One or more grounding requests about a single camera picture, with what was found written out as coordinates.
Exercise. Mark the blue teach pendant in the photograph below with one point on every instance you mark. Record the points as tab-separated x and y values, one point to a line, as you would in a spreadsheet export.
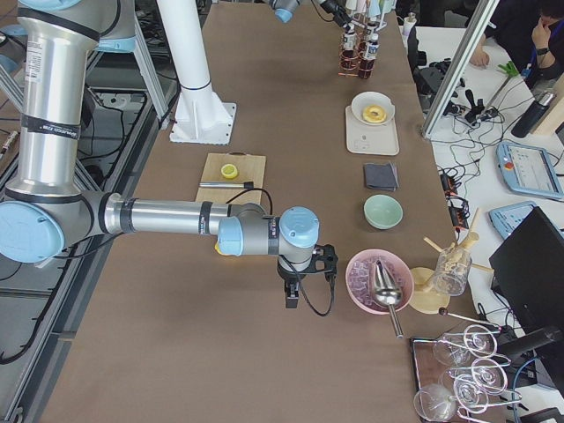
527	170

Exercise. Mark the steel ice scoop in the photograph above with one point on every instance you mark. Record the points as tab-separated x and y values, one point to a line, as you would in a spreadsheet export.
387	294

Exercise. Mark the steel muddler bar tool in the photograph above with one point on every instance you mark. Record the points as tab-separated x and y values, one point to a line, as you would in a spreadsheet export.
226	185

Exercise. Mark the black monitor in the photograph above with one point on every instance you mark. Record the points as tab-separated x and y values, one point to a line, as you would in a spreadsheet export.
528	269

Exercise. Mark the pink bowl with ice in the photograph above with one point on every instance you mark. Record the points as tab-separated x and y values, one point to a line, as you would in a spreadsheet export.
359	271

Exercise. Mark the seated person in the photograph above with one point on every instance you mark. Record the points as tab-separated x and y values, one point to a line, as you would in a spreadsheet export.
531	32

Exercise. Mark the green bowl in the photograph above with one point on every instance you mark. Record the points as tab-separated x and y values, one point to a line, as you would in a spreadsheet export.
382	212

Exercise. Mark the black water bottle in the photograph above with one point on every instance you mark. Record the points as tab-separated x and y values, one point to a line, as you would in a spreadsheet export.
533	114

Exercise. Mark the grey folded cloth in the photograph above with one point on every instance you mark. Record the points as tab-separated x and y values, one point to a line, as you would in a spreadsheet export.
381	176

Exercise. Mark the tea bottle in rack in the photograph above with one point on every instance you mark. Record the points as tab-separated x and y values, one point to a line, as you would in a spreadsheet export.
368	50
347	49

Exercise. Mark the wooden cutting board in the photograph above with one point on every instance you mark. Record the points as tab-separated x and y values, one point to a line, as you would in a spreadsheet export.
251	169

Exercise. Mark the glass jar with wooden sticks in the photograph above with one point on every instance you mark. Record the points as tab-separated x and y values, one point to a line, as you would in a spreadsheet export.
451	273

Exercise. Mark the cream rabbit tray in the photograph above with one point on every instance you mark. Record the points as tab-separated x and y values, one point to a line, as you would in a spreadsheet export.
363	138

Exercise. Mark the tea bottle in rack left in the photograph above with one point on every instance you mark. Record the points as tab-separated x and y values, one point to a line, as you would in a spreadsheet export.
347	49

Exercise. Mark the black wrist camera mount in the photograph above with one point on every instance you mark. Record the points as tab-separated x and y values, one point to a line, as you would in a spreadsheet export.
323	260

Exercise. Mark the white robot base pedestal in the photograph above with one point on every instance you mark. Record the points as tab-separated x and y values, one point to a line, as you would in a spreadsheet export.
200	116

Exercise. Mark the copper wire bottle rack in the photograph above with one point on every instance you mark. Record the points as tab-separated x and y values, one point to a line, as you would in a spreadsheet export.
360	22

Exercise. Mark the glazed donut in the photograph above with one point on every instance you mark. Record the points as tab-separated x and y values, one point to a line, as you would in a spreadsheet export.
374	114

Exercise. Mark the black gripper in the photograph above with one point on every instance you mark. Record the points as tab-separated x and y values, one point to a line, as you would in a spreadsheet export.
288	278

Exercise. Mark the wine glass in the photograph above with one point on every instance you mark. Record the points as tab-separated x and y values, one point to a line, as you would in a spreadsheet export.
460	348
486	373
438	403

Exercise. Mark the half lemon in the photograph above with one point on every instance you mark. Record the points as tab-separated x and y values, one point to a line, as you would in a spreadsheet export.
229	171

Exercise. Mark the dark glass tray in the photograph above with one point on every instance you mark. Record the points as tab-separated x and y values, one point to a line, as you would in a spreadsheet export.
426	368

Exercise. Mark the white plate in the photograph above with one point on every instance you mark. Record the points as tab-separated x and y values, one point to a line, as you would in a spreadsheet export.
372	98

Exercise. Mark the tea bottle in rack right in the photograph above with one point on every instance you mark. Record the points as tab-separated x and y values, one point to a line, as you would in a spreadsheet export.
368	50

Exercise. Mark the aluminium frame post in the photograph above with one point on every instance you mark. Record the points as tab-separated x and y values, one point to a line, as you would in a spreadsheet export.
470	40

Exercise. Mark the wooden stand with round base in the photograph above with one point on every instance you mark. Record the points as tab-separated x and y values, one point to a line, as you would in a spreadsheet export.
425	298

